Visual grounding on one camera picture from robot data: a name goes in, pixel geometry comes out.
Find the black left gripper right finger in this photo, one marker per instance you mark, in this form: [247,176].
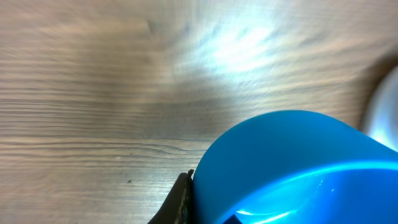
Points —
[233,219]

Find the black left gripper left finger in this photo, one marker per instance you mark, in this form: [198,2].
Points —
[177,208]

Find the teal blue bowl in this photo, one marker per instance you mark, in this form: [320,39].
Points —
[380,119]

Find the blue plastic measuring scoop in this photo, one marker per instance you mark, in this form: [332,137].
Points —
[296,167]

